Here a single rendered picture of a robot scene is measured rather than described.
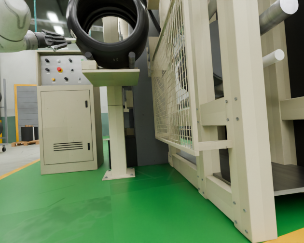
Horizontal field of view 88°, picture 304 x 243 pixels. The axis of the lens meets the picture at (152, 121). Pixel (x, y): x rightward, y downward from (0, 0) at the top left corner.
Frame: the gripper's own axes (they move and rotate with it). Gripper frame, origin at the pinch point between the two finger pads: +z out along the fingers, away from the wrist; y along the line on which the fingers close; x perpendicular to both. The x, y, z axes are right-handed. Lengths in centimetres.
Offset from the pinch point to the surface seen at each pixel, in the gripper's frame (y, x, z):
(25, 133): -126, -618, 121
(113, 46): 14.7, 12.7, 17.1
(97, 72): 23.8, 0.3, 4.4
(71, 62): -27, -65, 42
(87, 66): 17.6, -2.2, 1.6
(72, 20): -12.0, 3.7, 7.8
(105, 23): -24, -6, 52
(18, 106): -353, -896, 239
